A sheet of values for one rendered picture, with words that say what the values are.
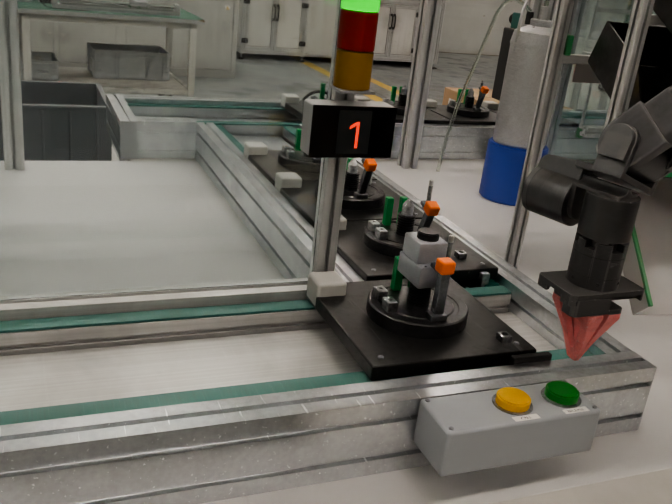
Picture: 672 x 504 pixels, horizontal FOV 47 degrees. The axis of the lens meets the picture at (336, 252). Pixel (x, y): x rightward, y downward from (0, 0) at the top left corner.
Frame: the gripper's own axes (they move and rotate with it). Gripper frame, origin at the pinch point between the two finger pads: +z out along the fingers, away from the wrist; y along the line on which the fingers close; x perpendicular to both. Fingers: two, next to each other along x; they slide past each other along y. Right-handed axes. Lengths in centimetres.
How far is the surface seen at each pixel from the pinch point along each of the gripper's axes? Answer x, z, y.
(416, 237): -22.1, -6.3, 10.4
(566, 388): -0.1, 5.1, -0.4
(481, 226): -81, 16, -41
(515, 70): -99, -18, -56
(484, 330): -15.7, 5.3, 1.3
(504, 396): -0.3, 5.1, 8.4
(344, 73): -32.0, -25.9, 19.1
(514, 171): -95, 7, -58
